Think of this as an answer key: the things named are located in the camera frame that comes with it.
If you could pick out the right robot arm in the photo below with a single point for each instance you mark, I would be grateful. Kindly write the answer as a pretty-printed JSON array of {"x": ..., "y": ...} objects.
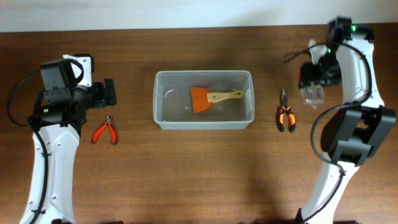
[{"x": 359, "y": 125}]

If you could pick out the orange scraper with wooden handle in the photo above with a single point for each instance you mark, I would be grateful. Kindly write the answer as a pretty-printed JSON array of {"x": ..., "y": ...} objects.
[{"x": 203, "y": 98}]

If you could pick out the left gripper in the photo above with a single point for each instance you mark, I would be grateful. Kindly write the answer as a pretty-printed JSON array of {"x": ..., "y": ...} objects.
[{"x": 109, "y": 92}]

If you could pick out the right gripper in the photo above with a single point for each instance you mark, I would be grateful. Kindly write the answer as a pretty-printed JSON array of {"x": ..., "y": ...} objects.
[{"x": 311, "y": 83}]

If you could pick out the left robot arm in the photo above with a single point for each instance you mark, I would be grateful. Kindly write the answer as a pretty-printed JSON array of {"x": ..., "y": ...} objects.
[{"x": 60, "y": 111}]

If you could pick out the clear plastic container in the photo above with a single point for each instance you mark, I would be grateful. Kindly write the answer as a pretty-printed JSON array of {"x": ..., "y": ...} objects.
[{"x": 173, "y": 105}]

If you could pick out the clear screwdriver set case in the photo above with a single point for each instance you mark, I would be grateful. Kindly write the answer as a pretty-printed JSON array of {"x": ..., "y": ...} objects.
[{"x": 312, "y": 95}]

